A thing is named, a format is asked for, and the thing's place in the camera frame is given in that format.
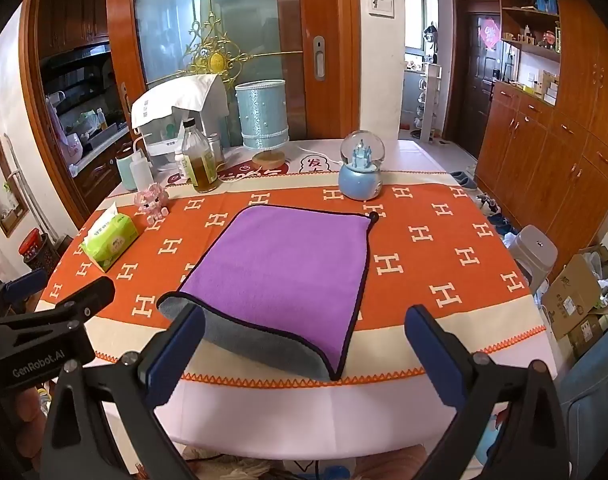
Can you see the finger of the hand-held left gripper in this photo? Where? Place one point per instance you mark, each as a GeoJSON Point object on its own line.
{"type": "Point", "coordinates": [91, 292]}
{"type": "Point", "coordinates": [23, 282]}

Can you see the white light switch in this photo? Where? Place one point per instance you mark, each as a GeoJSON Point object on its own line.
{"type": "Point", "coordinates": [381, 5]}

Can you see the large open cardboard box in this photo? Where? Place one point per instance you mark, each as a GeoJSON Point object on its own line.
{"type": "Point", "coordinates": [568, 295]}

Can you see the blue table lamp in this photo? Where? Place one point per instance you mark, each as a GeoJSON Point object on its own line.
{"type": "Point", "coordinates": [261, 112]}

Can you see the pink apron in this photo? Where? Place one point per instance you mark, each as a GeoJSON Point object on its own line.
{"type": "Point", "coordinates": [66, 140]}

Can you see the teal cup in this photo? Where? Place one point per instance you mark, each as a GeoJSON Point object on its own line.
{"type": "Point", "coordinates": [124, 172]}

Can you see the grey plastic stool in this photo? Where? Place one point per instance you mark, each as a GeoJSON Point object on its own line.
{"type": "Point", "coordinates": [536, 252]}

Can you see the dark entrance door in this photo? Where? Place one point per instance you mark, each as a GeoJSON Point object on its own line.
{"type": "Point", "coordinates": [471, 85]}

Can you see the white countertop appliance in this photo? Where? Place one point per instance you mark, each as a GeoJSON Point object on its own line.
{"type": "Point", "coordinates": [215, 120]}

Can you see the wooden glass sliding door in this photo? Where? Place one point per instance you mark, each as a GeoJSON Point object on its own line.
{"type": "Point", "coordinates": [329, 10]}

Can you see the blue snow globe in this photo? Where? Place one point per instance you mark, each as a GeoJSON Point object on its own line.
{"type": "Point", "coordinates": [360, 180]}

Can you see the orange patterned tablecloth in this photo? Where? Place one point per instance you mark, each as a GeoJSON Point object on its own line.
{"type": "Point", "coordinates": [423, 260]}

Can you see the wooden wall frame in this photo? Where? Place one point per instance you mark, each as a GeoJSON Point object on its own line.
{"type": "Point", "coordinates": [1, 185]}

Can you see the small cardboard box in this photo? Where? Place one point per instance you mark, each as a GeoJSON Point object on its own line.
{"type": "Point", "coordinates": [586, 332]}

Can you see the green tissue pack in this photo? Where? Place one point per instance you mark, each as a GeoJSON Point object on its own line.
{"type": "Point", "coordinates": [111, 245]}

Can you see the blue shoes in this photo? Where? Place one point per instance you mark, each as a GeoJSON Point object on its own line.
{"type": "Point", "coordinates": [503, 225]}

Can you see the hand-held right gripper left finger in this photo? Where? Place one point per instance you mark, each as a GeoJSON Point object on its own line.
{"type": "Point", "coordinates": [176, 355]}

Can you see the grey slippers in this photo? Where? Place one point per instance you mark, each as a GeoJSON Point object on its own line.
{"type": "Point", "coordinates": [463, 178]}

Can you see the purple and grey towel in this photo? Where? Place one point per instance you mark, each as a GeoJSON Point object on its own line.
{"type": "Point", "coordinates": [284, 270]}

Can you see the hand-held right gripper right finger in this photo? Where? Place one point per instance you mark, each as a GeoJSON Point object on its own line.
{"type": "Point", "coordinates": [428, 345]}

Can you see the white shoe rack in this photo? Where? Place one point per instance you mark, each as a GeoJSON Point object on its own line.
{"type": "Point", "coordinates": [428, 100]}

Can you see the white printed table cover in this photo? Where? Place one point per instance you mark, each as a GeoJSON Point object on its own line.
{"type": "Point", "coordinates": [309, 420]}

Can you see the white squeeze bottle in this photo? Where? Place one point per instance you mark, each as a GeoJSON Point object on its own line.
{"type": "Point", "coordinates": [141, 170]}

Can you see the red door decoration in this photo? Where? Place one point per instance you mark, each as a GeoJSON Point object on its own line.
{"type": "Point", "coordinates": [487, 32]}

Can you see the white sneakers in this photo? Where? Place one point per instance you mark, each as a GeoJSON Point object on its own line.
{"type": "Point", "coordinates": [487, 204]}

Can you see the wooden wall cabinet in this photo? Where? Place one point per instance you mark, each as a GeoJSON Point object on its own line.
{"type": "Point", "coordinates": [573, 110]}

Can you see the gold door ornament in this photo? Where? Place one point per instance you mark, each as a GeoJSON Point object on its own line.
{"type": "Point", "coordinates": [216, 60]}

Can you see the glass oil bottle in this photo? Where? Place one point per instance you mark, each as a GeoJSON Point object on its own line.
{"type": "Point", "coordinates": [200, 165]}

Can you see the pink crystal toy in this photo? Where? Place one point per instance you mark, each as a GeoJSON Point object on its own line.
{"type": "Point", "coordinates": [153, 202]}

